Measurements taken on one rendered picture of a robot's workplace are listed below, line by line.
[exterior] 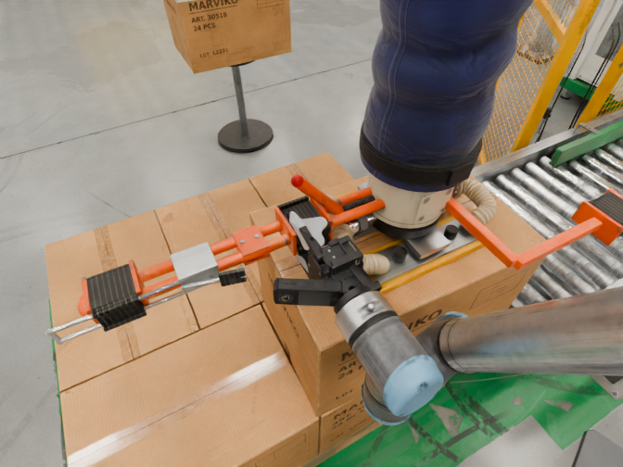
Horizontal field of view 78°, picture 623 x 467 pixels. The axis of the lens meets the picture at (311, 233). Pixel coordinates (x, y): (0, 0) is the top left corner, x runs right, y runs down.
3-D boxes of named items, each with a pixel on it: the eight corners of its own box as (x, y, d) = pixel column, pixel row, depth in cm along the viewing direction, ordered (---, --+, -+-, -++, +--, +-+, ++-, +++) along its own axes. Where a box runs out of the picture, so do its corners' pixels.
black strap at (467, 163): (425, 107, 86) (429, 91, 83) (504, 166, 72) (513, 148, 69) (337, 134, 79) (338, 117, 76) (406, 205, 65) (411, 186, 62)
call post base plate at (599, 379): (604, 353, 170) (608, 350, 169) (638, 383, 162) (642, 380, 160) (582, 369, 166) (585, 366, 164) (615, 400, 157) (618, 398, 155)
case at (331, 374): (416, 240, 143) (444, 150, 113) (493, 329, 118) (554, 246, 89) (263, 299, 126) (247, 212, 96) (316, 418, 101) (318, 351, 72)
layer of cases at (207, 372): (325, 212, 209) (328, 151, 179) (453, 372, 150) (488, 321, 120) (91, 303, 171) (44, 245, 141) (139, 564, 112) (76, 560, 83)
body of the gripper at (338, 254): (342, 257, 75) (378, 305, 68) (303, 274, 72) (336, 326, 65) (346, 231, 69) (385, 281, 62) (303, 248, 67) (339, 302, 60)
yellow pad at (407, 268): (464, 215, 95) (471, 200, 92) (494, 242, 89) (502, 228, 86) (346, 266, 85) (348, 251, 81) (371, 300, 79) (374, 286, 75)
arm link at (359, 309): (346, 353, 63) (350, 325, 56) (330, 329, 66) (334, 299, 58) (390, 330, 66) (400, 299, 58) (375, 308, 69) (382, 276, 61)
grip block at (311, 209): (311, 212, 82) (311, 191, 77) (334, 244, 76) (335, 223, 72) (274, 225, 79) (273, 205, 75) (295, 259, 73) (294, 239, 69)
